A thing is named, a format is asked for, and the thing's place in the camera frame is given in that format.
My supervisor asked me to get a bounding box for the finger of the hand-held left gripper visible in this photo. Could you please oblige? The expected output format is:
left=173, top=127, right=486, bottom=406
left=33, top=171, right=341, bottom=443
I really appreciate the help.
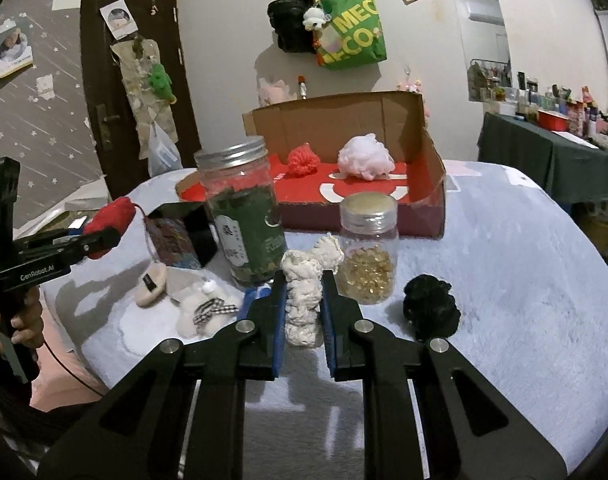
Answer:
left=14, top=228, right=88, bottom=252
left=28, top=229, right=121, bottom=267

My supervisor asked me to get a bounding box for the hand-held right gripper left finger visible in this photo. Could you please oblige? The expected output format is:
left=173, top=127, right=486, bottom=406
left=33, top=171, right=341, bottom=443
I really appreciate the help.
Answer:
left=36, top=269, right=287, bottom=480

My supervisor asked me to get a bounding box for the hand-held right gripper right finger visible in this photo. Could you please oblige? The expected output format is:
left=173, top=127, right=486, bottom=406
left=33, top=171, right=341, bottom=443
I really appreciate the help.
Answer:
left=321, top=269, right=569, bottom=480

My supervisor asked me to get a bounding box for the red scrunchie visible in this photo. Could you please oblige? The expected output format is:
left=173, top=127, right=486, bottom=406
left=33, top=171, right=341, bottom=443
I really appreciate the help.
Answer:
left=81, top=197, right=138, bottom=260
left=288, top=143, right=321, bottom=180

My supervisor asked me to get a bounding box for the cream knitted scrunchie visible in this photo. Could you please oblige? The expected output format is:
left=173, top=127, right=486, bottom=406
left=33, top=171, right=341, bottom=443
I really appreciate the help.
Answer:
left=281, top=234, right=345, bottom=349

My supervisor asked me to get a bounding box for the beige powder puff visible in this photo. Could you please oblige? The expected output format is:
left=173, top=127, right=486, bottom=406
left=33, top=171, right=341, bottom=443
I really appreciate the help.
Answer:
left=134, top=262, right=169, bottom=307

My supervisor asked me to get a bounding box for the white plush bunny clip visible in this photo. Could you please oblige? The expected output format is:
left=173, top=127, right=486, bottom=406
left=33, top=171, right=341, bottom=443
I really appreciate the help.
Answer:
left=176, top=280, right=245, bottom=339

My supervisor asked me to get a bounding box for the black scrunchie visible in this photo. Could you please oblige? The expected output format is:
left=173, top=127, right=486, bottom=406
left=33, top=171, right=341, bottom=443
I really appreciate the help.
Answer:
left=403, top=274, right=461, bottom=342

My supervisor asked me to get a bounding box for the cardboard box with red inside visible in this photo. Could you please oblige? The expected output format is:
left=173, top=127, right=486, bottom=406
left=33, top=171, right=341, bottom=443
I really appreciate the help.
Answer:
left=176, top=91, right=447, bottom=239

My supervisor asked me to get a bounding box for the person's left forearm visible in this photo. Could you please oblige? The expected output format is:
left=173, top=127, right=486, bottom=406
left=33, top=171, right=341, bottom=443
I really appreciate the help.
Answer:
left=0, top=340, right=110, bottom=466

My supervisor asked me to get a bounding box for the person's left hand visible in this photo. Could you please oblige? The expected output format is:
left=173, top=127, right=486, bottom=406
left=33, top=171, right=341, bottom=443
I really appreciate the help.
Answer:
left=0, top=286, right=46, bottom=361

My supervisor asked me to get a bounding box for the dark printed box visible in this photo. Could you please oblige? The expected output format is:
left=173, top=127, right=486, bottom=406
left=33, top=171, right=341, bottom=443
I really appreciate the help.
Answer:
left=146, top=202, right=220, bottom=269

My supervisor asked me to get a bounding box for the clear jar with golden capsules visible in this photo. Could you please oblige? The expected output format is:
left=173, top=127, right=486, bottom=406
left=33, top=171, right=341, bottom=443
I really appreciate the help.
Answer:
left=338, top=192, right=401, bottom=306

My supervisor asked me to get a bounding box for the glass jar with green leaves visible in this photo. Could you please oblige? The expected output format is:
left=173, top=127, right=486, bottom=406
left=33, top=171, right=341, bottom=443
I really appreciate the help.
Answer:
left=194, top=136, right=289, bottom=290

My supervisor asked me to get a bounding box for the clear plastic bag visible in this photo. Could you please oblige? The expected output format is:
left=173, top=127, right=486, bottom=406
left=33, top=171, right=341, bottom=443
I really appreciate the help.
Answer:
left=147, top=122, right=184, bottom=177

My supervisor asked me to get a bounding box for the beige hanging organizer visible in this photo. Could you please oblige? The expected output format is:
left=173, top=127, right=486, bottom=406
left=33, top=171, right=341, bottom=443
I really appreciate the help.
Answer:
left=110, top=35, right=180, bottom=161

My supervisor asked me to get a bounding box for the dark brown door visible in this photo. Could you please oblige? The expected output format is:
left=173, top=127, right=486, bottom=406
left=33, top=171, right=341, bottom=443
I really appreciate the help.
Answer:
left=80, top=0, right=201, bottom=200

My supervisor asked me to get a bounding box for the green plush toy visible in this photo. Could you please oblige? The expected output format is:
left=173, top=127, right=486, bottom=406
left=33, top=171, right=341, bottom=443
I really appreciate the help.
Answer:
left=149, top=63, right=177, bottom=106

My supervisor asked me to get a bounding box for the pink fluffy scrunchie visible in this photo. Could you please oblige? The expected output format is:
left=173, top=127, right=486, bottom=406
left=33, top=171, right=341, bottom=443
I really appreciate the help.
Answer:
left=337, top=133, right=396, bottom=181

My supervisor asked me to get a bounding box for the photo card on door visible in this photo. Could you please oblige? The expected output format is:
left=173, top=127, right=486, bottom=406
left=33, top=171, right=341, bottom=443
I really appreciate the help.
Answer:
left=100, top=2, right=135, bottom=40

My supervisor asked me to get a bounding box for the pink plush toy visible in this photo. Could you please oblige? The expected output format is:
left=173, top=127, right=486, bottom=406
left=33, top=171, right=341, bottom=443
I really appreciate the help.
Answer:
left=257, top=76, right=293, bottom=107

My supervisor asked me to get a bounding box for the table with dark green cloth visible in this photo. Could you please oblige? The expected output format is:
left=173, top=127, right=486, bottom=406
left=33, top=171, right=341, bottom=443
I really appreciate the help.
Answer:
left=477, top=111, right=608, bottom=207

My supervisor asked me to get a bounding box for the black bag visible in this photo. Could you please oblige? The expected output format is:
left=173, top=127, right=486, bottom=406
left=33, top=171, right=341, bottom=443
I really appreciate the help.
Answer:
left=267, top=0, right=319, bottom=55

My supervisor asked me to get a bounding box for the green tote bag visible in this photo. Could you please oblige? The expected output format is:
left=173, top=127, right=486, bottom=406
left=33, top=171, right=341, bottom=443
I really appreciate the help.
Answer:
left=314, top=0, right=388, bottom=72

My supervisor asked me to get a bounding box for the red container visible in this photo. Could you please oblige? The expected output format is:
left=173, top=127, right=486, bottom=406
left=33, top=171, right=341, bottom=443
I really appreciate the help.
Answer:
left=536, top=108, right=571, bottom=132

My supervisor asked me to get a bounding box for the white plush charm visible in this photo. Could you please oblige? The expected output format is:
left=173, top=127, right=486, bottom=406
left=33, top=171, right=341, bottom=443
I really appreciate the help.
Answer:
left=303, top=6, right=331, bottom=32

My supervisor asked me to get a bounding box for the arched mirror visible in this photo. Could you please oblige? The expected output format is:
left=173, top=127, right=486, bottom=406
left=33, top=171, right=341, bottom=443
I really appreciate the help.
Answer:
left=441, top=0, right=514, bottom=104

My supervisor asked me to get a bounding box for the cluster of cosmetics bottles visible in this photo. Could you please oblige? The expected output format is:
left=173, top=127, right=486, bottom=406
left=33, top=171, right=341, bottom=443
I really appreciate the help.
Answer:
left=512, top=71, right=608, bottom=157

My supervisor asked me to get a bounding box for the metal door handle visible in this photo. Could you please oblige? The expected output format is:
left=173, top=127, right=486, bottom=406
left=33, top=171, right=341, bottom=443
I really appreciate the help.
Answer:
left=95, top=104, right=121, bottom=150

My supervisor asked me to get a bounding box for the black cable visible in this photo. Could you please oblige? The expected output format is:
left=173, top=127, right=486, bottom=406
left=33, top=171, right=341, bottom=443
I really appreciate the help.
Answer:
left=41, top=337, right=107, bottom=398

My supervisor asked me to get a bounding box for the wall calendar with photo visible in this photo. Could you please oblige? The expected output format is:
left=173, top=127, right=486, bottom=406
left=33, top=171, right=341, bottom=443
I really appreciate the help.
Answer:
left=0, top=18, right=35, bottom=79

